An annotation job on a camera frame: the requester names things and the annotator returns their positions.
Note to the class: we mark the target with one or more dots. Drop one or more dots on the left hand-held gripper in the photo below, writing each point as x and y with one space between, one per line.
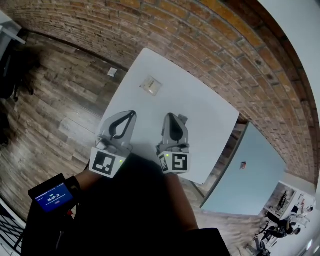
103 162

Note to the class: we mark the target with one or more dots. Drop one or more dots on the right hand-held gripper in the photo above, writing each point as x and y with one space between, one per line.
177 161

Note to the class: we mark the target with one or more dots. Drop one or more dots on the red item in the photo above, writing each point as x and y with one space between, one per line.
243 165

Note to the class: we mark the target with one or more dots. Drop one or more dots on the person's right forearm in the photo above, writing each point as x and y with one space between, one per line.
183 200

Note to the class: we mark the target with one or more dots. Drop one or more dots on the person's left forearm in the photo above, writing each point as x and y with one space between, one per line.
86 178

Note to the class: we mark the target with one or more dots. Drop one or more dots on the white square floor socket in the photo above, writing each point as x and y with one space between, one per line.
112 72

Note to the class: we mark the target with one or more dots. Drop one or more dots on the person's black clothing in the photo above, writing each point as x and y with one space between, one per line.
125 212

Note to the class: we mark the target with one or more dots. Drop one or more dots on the black wrist screen device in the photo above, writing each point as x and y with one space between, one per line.
52 197

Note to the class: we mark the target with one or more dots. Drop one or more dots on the black office chair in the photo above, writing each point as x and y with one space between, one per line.
15 75

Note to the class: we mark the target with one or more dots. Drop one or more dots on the black metal railing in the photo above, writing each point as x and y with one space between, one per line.
10 225

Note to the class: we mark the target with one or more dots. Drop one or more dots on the white desk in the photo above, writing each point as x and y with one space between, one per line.
7 32

